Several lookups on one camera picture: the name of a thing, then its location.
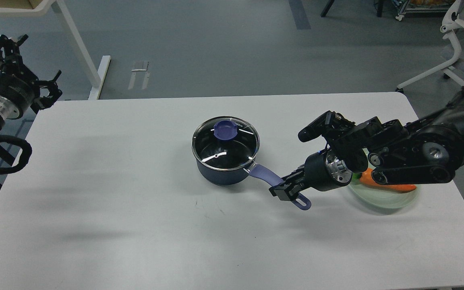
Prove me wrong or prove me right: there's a blue saucepan with handle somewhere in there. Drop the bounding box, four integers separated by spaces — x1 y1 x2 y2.
192 116 311 211

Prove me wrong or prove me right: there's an orange toy carrot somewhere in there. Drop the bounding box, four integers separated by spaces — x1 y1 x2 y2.
353 168 417 193

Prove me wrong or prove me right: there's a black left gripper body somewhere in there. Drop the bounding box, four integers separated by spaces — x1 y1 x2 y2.
0 72 35 120

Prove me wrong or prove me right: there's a glass lid with blue knob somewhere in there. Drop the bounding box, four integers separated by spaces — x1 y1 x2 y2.
191 116 260 171

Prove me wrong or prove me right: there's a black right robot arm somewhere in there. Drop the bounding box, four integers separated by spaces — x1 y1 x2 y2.
269 89 464 206

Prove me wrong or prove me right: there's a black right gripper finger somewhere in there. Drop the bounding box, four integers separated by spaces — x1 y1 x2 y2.
282 166 305 183
269 183 310 202

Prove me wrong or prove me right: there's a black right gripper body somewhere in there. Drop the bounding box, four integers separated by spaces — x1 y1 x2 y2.
304 151 353 191

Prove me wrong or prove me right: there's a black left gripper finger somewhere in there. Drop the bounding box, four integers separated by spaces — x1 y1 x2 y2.
31 70 63 114
0 34 35 82

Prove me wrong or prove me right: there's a wheeled cart base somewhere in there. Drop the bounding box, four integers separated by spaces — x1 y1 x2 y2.
392 0 455 21

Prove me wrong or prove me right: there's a pale green plate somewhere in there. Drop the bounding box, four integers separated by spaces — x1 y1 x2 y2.
348 163 420 209

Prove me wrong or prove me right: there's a white desk frame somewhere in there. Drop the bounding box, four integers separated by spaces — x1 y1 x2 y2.
0 0 111 100

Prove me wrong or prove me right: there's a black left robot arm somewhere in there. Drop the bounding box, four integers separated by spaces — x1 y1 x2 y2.
0 35 62 189

